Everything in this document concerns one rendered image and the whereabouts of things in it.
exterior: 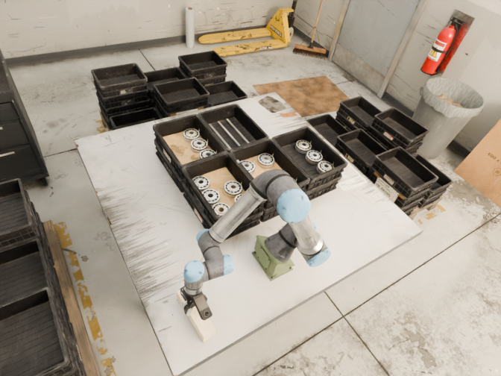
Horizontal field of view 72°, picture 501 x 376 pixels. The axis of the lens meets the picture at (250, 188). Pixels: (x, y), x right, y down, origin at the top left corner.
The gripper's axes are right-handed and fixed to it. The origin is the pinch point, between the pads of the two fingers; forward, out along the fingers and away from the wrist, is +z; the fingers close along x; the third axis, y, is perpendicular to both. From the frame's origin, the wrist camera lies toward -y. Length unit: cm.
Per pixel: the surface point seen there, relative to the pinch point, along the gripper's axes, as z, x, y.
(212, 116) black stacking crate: -14, -71, 104
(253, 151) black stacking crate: -13, -75, 63
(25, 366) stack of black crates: 25, 69, 27
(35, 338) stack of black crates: 25, 63, 38
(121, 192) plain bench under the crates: 4, 1, 85
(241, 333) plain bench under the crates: 4.3, -13.1, -18.1
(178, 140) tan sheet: -9, -43, 97
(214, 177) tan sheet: -9, -46, 60
